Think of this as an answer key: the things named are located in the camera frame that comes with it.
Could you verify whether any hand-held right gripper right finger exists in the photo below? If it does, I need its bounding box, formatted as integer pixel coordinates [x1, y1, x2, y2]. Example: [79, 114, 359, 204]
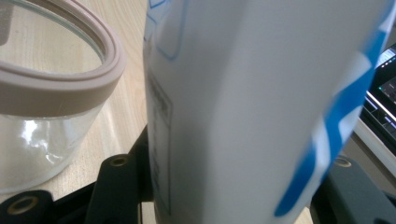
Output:
[311, 156, 396, 224]

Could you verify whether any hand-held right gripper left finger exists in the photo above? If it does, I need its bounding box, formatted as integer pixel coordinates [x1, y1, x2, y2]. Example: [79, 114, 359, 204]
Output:
[84, 125, 154, 224]

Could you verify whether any clear glass jar with lid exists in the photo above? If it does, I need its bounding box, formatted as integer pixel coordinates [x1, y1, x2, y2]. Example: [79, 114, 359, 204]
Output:
[0, 0, 127, 196]

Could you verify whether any white and blue milk carton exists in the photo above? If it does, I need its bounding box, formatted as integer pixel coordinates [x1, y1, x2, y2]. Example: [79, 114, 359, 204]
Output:
[143, 0, 396, 224]

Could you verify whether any dark monitor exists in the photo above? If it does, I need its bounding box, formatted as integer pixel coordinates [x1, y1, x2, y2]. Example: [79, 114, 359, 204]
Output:
[359, 43, 396, 157]

